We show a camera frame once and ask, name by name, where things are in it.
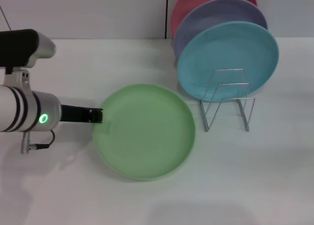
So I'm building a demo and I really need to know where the light blue plate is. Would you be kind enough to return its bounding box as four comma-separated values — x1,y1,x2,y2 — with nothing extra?
177,21,280,103

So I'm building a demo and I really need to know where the left wrist connector with cable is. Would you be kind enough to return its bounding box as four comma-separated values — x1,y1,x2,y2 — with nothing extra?
20,129,56,154

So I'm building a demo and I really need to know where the purple plate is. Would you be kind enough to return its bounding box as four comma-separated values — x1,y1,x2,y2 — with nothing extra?
173,0,268,62

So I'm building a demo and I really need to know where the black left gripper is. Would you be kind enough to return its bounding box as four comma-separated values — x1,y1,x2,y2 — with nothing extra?
60,104,104,124

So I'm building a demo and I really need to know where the chrome wire plate rack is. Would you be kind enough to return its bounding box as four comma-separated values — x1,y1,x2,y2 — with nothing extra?
199,68,256,132

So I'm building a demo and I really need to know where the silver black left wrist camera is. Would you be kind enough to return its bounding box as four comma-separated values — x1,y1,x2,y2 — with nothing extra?
0,28,56,75

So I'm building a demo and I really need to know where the green plate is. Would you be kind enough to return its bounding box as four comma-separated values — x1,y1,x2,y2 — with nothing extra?
92,83,197,182

